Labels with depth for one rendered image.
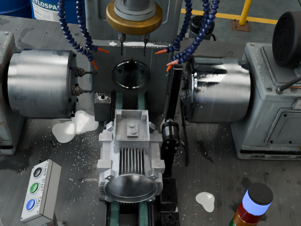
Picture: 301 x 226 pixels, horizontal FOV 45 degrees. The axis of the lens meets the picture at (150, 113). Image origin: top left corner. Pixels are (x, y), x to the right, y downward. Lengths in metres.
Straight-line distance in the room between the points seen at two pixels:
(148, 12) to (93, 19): 0.35
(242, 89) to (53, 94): 0.63
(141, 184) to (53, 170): 0.29
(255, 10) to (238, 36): 0.57
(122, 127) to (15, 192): 0.49
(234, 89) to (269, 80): 0.12
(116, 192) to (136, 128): 0.21
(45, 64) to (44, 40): 0.74
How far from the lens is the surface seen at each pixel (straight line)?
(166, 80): 1.44
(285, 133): 1.40
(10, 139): 1.41
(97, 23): 1.43
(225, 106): 1.26
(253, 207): 0.91
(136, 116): 1.12
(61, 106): 1.24
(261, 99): 1.26
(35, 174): 1.07
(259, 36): 3.70
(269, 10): 4.16
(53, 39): 1.98
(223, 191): 1.38
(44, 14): 2.89
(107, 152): 1.09
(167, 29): 1.44
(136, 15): 1.12
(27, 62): 1.26
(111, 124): 1.13
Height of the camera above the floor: 1.94
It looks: 47 degrees down
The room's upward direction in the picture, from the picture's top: 6 degrees clockwise
